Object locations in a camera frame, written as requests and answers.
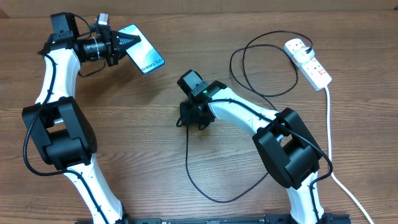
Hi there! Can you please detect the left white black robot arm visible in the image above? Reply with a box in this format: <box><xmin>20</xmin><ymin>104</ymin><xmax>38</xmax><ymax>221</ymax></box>
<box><xmin>22</xmin><ymin>12</ymin><xmax>141</xmax><ymax>223</ymax></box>

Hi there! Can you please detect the white power strip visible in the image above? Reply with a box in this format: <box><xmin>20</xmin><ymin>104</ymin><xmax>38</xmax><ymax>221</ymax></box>
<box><xmin>284</xmin><ymin>39</ymin><xmax>332</xmax><ymax>91</ymax></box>

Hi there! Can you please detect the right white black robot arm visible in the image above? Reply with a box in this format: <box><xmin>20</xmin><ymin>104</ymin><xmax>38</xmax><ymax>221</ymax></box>
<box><xmin>176</xmin><ymin>70</ymin><xmax>324</xmax><ymax>223</ymax></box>

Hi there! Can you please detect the white charger plug adapter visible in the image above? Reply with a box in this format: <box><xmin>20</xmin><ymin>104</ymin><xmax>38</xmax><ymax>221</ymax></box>
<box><xmin>293</xmin><ymin>47</ymin><xmax>315</xmax><ymax>64</ymax></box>

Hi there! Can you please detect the blue Samsung Galaxy smartphone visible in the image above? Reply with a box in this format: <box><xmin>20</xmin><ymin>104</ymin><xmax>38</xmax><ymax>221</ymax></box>
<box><xmin>119</xmin><ymin>24</ymin><xmax>165</xmax><ymax>74</ymax></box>

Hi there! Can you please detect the white power strip cord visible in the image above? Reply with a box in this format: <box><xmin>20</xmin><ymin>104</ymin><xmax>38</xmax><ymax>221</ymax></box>
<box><xmin>324</xmin><ymin>86</ymin><xmax>375</xmax><ymax>224</ymax></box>

